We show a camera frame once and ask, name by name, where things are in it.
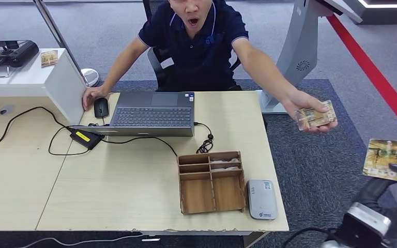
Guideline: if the person's right hand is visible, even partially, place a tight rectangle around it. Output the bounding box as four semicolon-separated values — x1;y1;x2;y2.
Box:
82;85;112;112

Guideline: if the person's left hand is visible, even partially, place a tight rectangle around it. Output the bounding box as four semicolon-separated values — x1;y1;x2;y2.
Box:
282;90;339;133

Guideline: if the person's ID card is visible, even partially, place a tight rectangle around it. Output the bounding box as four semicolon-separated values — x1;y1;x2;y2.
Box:
295;100;338;131

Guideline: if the printed room key card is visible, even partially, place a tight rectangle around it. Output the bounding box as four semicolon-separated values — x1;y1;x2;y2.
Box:
362;138;397;183

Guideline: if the printed card on cabinet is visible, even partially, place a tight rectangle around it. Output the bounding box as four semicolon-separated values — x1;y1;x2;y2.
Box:
41;50;59;68

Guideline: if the grey card reader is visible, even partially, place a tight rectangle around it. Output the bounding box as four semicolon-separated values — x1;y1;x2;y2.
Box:
246;179;279;221

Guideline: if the person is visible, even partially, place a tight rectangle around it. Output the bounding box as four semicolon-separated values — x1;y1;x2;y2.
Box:
82;0;339;133

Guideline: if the black computer mouse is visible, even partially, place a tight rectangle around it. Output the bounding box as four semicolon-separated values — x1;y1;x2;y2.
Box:
93;98;110;119

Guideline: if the round chrome pole base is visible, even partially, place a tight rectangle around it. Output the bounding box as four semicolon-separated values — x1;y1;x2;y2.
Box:
80;68;100;88

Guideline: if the black power adapter yellow label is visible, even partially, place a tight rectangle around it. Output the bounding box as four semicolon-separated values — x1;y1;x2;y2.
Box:
69;128;104;150

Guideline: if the grey kiosk stand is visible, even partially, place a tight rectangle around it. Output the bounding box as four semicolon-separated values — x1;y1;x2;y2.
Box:
257;0;363;115

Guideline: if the grey laptop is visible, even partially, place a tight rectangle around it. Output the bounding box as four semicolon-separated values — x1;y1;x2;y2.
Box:
71;91;196;137

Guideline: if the black office chair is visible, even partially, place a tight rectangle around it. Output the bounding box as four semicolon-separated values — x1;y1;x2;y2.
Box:
142;0;242;92

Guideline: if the slanted metal pole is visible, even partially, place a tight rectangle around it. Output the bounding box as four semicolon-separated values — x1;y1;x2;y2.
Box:
32;0;90;86

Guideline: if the white cabinet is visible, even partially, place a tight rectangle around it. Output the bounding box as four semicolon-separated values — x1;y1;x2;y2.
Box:
0;48;89;126

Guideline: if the dark grey rug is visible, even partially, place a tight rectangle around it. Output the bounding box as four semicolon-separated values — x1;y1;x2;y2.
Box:
96;79;397;248

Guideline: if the black desktop terminal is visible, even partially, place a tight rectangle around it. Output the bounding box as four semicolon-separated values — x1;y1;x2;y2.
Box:
0;40;40;68

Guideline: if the black lit platform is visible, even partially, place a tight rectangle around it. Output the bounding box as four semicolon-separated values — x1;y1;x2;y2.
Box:
344;0;397;25

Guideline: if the wooden compartment tray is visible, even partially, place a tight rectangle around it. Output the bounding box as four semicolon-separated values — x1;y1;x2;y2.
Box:
177;151;247;215

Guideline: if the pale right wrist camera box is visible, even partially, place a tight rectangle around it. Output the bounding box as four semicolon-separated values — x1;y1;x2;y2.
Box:
335;201;393;248

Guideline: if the black adapter output cable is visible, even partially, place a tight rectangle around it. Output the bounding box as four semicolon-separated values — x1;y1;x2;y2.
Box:
101;136;179;158

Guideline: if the looped black cable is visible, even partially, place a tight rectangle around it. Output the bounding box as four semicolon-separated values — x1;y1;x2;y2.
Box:
48;127;91;157

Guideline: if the long black power cable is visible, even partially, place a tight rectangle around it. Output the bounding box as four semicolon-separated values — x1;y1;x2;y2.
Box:
0;106;73;153

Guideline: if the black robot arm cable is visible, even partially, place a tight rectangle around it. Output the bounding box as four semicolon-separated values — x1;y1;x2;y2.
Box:
280;227;340;248

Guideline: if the bundled black laptop cable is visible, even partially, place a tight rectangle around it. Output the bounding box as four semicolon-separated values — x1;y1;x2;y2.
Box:
194;121;215;154

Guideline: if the thin white cable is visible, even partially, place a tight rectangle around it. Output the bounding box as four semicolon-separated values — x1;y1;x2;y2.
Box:
13;233;144;248

